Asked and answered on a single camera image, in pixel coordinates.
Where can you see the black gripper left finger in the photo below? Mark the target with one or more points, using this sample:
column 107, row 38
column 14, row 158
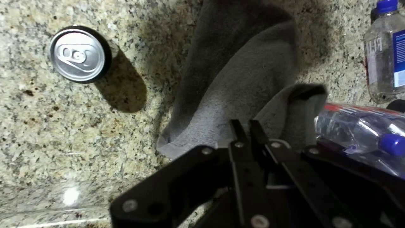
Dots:
column 197, row 181

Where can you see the grey terry cloth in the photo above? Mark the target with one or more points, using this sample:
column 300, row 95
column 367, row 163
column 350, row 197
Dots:
column 235, row 83

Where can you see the clear water bottle blue cap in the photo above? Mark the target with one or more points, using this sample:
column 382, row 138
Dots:
column 386, row 54

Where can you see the silver soda can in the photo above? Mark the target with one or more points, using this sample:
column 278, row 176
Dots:
column 77, row 53

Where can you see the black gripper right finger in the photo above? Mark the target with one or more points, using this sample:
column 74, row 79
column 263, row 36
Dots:
column 320, row 185

